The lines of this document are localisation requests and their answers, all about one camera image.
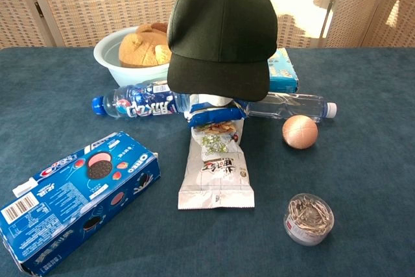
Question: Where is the white snack bag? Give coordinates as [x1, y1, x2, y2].
[177, 120, 255, 210]

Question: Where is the woven folding screen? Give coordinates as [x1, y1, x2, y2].
[0, 0, 415, 49]

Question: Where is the blue label drink bottle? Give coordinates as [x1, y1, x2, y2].
[91, 79, 195, 120]

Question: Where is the blue snack packet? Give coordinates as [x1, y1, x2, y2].
[184, 98, 249, 128]

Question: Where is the pink ball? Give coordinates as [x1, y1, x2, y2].
[281, 115, 319, 151]

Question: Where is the clear plastic water bottle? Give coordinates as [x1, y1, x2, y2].
[248, 91, 338, 124]

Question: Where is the light blue plastic basin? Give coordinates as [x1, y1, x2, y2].
[93, 25, 173, 88]

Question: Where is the blue chocolate chip cookie box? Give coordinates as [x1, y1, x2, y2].
[267, 47, 300, 94]

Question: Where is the black baseball cap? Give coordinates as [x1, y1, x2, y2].
[167, 0, 279, 102]

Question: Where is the blue Oreo cookie box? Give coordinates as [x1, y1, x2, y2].
[0, 131, 161, 277]

